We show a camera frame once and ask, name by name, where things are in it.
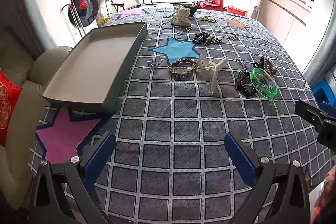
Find white polka dot scrunchie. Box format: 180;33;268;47
170;5;191;28

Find black hair claw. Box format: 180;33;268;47
252;57;266;69

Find beige cabinets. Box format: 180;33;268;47
259;0;315;39

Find clear plastic hair claw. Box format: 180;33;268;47
197;55;229;96

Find black beaded bracelet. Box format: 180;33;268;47
192;32;211;45

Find grey checked blanket with stars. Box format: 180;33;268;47
30;5;332;224

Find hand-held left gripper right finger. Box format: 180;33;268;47
224;132;319;224

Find red embroidered cushion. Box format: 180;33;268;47
0;69;23;147

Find black spiral hair tie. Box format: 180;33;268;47
234;70;257;98

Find silver earring pair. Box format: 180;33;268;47
146;59;165;70

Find dark patterned hair bow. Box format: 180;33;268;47
189;1;201;16

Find red basin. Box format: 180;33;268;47
227;5;248;17

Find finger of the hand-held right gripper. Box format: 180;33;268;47
294;100;336;151

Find blue plastic stool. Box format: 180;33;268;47
314;65;336;111

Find white washing machine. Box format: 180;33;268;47
58;0;102;39

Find beige sofa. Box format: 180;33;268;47
0;30;73;214

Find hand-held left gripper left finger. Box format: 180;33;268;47
29;131;117;224

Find black hair clips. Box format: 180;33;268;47
205;35;222;45

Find grey cardboard box lid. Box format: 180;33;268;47
41;22;148;113

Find brown braided bracelet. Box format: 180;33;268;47
168;58;199;80

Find green translucent bracelet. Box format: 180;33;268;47
249;67;279;101

